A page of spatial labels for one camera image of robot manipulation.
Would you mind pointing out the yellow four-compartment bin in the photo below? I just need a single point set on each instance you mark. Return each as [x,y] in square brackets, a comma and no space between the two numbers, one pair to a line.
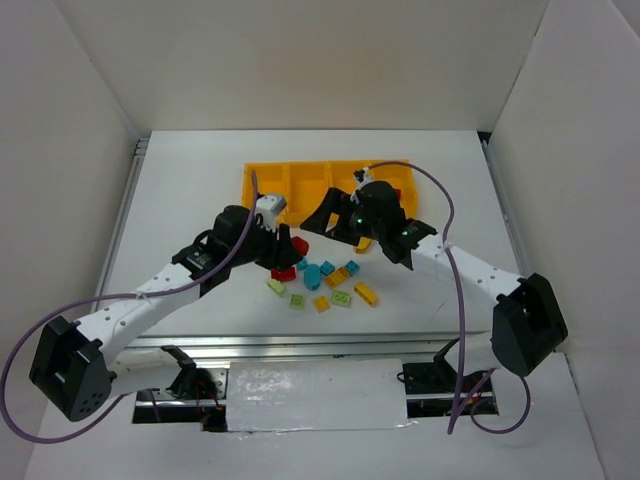
[304,184]

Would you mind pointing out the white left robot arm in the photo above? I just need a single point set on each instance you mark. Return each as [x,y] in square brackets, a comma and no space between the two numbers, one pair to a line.
[77,364]

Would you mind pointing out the yellow oval lego brick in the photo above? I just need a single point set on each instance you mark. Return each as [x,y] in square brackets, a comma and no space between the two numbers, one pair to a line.
[363,245]

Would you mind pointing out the teal square lego brick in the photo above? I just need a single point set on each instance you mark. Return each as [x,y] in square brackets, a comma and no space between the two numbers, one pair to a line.
[327,268]
[352,267]

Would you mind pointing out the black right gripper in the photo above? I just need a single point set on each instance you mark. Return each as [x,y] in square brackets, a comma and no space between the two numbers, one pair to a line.
[343,220]

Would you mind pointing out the light green rectangular lego brick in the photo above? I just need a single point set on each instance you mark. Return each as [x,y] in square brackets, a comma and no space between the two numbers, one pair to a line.
[340,298]

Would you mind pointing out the red oval lego brick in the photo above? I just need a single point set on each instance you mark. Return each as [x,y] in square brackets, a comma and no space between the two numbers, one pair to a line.
[301,245]

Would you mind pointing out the red rectangular lego brick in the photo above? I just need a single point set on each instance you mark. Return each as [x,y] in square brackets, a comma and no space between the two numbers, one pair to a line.
[286,275]

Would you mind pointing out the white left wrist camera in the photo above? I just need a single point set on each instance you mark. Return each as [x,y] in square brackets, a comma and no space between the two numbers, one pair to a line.
[268,209]

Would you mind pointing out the light green sloped lego brick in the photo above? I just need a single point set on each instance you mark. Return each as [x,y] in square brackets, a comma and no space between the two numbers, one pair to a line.
[276,286]

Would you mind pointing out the teal oval lego brick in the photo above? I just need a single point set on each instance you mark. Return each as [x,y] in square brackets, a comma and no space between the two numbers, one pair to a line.
[312,277]

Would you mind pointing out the small yellow square lego brick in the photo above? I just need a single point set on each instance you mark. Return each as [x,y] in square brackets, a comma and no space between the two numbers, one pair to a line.
[321,304]

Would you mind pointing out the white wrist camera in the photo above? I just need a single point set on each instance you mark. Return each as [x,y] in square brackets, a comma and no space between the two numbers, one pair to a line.
[268,209]
[362,177]

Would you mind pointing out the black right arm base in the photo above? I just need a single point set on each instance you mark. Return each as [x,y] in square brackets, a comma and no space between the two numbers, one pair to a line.
[430,388]

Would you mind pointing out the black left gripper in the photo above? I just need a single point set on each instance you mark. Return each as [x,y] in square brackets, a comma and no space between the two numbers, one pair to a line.
[280,248]

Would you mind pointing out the white foil covered panel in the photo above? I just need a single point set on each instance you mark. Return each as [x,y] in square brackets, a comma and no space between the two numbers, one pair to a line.
[326,395]

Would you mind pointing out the aluminium table edge rail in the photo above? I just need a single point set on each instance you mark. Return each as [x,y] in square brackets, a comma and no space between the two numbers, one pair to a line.
[301,347]

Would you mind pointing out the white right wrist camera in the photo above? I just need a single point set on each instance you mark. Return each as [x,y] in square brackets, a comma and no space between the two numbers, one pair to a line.
[362,177]

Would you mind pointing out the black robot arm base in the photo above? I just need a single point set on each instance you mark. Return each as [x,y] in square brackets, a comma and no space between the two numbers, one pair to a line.
[198,385]

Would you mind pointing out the light green square lego brick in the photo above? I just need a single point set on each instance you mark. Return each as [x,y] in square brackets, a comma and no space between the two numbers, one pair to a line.
[297,301]

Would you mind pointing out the yellow flat lego brick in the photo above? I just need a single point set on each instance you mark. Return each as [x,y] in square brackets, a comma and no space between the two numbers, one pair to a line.
[337,277]

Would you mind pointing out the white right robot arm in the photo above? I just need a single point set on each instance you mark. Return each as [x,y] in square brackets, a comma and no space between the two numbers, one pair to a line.
[526,321]

